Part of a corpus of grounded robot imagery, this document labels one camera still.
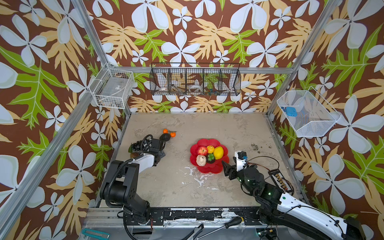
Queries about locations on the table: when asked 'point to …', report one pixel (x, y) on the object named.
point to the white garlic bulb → (201, 160)
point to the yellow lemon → (218, 152)
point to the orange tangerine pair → (172, 134)
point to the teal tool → (98, 237)
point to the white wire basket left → (111, 88)
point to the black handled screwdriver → (228, 224)
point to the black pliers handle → (195, 233)
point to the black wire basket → (195, 79)
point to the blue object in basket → (291, 111)
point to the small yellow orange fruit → (210, 149)
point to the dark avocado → (165, 137)
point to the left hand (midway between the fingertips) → (153, 152)
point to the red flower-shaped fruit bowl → (215, 167)
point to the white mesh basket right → (309, 113)
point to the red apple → (202, 150)
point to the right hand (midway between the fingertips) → (226, 160)
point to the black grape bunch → (137, 146)
